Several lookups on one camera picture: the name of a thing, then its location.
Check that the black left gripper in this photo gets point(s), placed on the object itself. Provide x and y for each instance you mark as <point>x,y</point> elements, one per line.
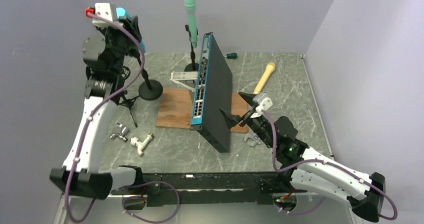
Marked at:
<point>132,24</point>

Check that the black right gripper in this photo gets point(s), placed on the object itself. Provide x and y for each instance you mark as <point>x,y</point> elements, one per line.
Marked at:
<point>231,121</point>

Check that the black tripod shock-mount stand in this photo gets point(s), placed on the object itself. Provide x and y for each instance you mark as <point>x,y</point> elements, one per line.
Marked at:
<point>128,103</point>

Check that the blue microphone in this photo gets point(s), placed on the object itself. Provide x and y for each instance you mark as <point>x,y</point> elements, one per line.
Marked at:
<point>131,24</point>

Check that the beige microphone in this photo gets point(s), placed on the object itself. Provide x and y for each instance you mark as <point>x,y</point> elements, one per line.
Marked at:
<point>269,69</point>

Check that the black round-base mic stand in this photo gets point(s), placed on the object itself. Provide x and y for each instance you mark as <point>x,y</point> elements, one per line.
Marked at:
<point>150,89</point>

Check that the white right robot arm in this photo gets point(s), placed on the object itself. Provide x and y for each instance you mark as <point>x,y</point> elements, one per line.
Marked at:
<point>300,167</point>

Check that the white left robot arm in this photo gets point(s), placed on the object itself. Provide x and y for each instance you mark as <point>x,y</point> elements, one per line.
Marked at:
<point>80,173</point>

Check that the black green-mic stand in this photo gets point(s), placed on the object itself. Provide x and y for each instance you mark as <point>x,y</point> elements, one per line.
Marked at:
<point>193,66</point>

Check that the green microphone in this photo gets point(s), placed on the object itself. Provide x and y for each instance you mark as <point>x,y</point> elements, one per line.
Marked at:
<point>190,7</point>

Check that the wooden board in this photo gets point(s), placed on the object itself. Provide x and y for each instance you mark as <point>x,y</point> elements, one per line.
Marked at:
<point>176,106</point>

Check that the chrome faucet fitting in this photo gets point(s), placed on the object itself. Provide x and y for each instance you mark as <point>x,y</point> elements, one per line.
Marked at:
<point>124,130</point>

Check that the white pipe valve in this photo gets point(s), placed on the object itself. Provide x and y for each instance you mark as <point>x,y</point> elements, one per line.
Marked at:
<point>141,144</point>

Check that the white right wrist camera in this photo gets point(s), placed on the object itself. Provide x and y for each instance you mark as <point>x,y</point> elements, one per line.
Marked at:
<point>262,102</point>

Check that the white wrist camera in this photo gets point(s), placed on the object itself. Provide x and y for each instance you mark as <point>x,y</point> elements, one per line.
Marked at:
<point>101,11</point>
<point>262,102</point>

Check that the red-handled adjustable wrench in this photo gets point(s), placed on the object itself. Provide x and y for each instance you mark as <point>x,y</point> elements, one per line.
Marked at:
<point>253,137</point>

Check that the blue network switch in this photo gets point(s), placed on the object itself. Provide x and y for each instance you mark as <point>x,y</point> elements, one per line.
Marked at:
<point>212,96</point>

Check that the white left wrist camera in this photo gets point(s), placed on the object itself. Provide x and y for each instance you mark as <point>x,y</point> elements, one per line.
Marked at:
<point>101,11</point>

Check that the green-handled screwdriver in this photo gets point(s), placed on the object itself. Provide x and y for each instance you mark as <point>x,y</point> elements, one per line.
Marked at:
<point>232,55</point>

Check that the grey metal bracket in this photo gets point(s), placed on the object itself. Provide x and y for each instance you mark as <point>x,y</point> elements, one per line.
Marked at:
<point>186,79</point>

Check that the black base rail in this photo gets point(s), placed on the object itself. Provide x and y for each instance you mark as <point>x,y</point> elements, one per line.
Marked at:
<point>211,188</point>

